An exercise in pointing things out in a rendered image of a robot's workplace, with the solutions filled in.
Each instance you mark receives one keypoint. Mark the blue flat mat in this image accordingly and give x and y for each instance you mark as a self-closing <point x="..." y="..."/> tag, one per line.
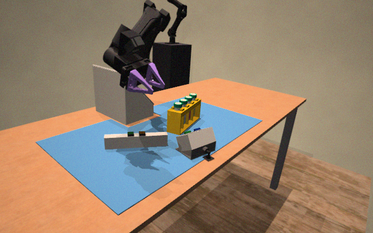
<point x="121" y="178"/>

